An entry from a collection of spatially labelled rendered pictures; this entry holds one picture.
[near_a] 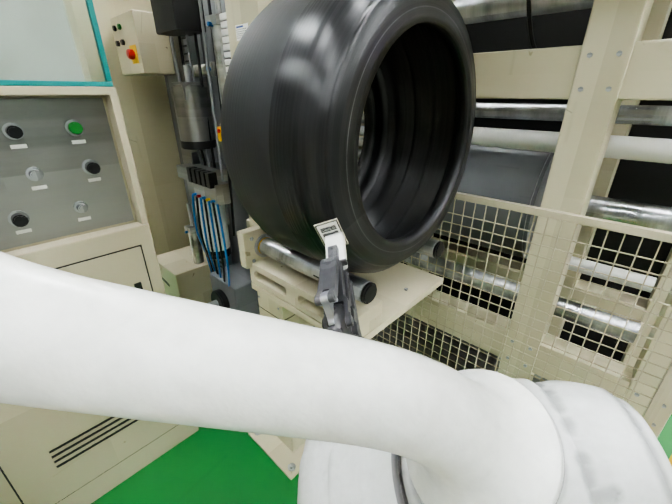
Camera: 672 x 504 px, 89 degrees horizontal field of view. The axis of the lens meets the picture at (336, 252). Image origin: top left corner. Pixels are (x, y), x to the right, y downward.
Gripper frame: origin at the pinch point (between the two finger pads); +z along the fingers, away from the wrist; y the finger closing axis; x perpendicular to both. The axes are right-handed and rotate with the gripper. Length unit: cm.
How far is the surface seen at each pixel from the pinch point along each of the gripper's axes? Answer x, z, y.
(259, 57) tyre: -2.6, 21.1, -24.1
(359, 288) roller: -0.1, 2.6, 14.0
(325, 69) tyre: 7.1, 12.4, -21.7
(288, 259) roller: -16.1, 16.1, 14.4
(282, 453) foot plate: -56, -3, 94
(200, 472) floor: -83, -8, 83
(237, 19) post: -12, 55, -25
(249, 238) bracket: -25.5, 23.9, 11.4
